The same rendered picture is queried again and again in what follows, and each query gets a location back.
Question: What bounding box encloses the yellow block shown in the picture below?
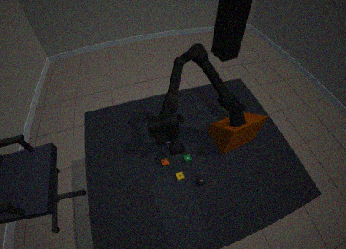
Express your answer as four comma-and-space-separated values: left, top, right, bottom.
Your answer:
176, 172, 185, 181

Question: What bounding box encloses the green block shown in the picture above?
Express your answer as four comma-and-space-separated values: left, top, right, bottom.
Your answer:
183, 154, 192, 163

